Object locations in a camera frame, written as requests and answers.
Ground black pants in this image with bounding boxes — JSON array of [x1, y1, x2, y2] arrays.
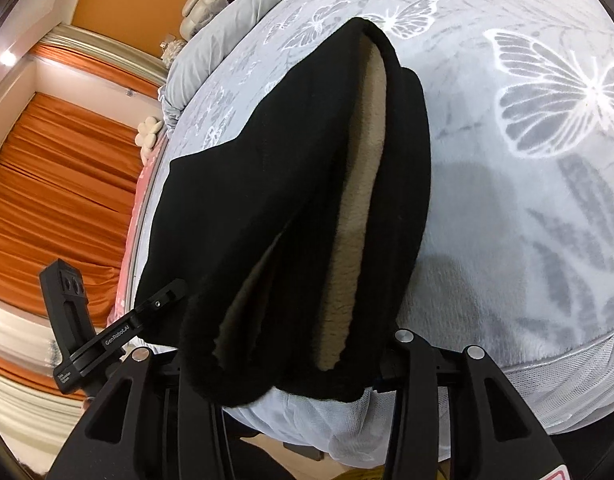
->
[[136, 18, 430, 408]]

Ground orange curtain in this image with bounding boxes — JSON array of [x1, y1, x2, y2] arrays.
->
[[0, 41, 160, 401]]

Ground pink bench mat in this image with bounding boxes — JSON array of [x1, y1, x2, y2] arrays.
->
[[106, 134, 168, 326]]

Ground white flower plush cushion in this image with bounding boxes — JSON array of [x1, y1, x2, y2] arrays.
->
[[134, 116, 162, 165]]

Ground white bedside ornament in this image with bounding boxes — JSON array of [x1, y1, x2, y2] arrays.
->
[[160, 38, 186, 68]]

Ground grey butterfly bed sheet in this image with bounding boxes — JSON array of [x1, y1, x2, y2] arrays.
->
[[146, 0, 614, 479]]

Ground grey rolled duvet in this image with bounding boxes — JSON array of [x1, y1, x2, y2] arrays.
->
[[158, 0, 282, 130]]

